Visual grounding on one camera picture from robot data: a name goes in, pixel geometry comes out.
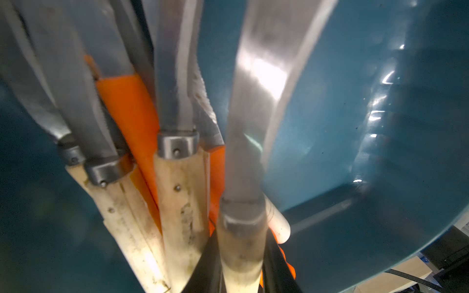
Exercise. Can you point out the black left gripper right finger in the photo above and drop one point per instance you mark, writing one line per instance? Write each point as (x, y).
(278, 271)

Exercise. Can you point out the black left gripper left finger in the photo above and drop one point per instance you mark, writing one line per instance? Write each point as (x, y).
(207, 275)

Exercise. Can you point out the orange handle sickle group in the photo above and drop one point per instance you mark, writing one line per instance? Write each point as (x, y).
(138, 180)

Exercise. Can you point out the wooden handle sickle group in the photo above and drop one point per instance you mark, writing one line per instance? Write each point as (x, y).
(22, 73)

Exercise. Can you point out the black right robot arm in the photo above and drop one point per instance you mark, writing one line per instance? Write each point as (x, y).
(450, 255)

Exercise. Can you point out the teal plastic storage bin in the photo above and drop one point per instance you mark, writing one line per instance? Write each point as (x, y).
(370, 165)

